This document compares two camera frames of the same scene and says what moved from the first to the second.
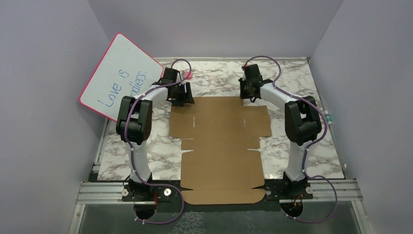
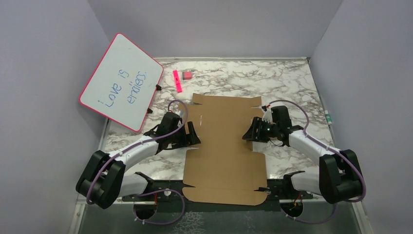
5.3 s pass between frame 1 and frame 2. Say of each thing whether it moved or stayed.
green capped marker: stayed
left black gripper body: moved
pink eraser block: stayed
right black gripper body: moved
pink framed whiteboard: stayed
